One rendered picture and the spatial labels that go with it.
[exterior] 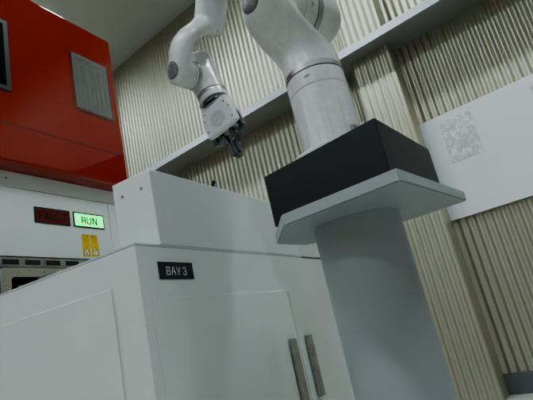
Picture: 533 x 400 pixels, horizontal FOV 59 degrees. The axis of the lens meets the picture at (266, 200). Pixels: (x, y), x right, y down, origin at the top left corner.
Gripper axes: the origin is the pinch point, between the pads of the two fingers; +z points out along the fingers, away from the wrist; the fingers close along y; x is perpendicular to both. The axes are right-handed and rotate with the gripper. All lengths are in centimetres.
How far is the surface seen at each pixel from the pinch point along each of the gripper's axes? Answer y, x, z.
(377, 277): 25, -24, 49
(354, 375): 14, -23, 61
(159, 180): 0.8, -37.5, 17.9
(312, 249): -1.3, 23.3, 27.6
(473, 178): 44, 227, -11
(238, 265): -2.4, -17.1, 32.9
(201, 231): -1.0, -27.6, 26.5
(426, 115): 40, 232, -68
